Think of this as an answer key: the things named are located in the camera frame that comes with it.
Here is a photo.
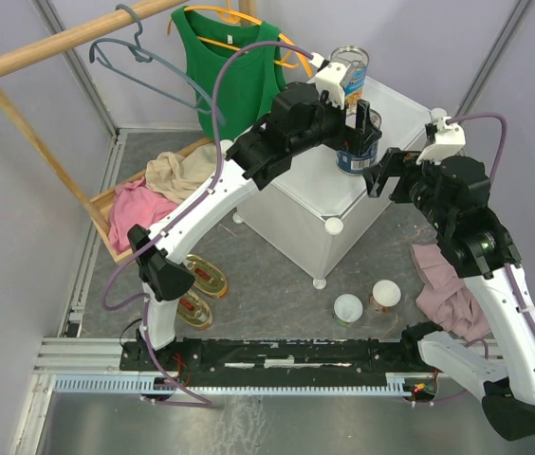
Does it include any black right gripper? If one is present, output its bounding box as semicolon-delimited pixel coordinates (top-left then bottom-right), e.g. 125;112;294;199
360;148;452;232

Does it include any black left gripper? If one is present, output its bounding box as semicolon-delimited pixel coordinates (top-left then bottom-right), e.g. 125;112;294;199
290;87;383;158

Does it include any blue labelled open-top can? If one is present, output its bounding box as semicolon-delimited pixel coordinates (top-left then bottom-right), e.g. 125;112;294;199
336;108;382;175

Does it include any blue chicken noodle soup can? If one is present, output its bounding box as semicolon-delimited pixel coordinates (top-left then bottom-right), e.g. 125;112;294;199
330;45;370;115

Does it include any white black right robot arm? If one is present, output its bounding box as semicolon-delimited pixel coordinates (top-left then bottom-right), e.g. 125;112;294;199
363;148;535;441

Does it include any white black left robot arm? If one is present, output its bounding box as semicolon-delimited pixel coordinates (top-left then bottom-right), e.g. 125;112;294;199
129;82;381;370

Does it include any white plastic cube cabinet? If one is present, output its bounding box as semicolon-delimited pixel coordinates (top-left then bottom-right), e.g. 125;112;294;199
233;78;431;289

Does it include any yellow labelled can white lid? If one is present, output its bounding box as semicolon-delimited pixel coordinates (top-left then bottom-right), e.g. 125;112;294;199
369;280;401;313

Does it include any green tank top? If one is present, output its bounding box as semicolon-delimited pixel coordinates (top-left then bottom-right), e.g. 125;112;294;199
174;24;286;140

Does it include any green labelled can white lid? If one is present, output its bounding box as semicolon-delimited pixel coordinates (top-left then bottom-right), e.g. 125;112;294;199
333;294;363;327

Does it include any mauve pink cloth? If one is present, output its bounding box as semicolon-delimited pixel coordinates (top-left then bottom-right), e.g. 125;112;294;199
411;245;490;341

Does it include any orange clothes hanger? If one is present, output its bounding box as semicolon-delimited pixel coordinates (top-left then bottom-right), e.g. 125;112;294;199
167;1;294;56

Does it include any beige crumpled cloth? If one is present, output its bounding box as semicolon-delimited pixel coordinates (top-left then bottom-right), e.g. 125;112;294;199
145;143;216;204

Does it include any upper flat gold sardine tin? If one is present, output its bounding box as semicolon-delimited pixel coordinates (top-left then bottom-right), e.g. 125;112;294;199
184;254;229;299

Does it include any flat gold sardine tin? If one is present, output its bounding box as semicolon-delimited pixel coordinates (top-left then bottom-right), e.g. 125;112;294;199
177;289;212;330
184;254;229;299

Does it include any lower flat gold sardine tin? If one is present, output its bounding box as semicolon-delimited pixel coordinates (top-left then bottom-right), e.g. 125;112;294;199
177;289;212;330

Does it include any pink crumpled cloth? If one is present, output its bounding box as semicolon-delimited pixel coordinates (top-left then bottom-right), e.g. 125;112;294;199
108;177;177;254

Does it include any grey blue clothes hanger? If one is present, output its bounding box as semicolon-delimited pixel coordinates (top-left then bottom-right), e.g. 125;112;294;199
88;3;227;126

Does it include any wooden clothes rack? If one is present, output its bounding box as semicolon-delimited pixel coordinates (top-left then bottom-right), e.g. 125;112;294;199
0;0;259;269

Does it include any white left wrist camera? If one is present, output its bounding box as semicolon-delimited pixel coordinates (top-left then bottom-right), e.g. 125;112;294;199
315;61;356;110

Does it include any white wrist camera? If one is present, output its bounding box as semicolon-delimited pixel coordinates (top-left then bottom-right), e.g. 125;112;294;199
315;61;356;110
415;117;466;165

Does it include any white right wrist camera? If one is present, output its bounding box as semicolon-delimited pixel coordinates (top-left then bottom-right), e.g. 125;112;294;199
415;117;466;165

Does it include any light blue cable duct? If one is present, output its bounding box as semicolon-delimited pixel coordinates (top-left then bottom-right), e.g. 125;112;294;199
54;368;428;397

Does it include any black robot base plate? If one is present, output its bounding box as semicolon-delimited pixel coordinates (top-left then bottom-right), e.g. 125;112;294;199
120;335;439;386

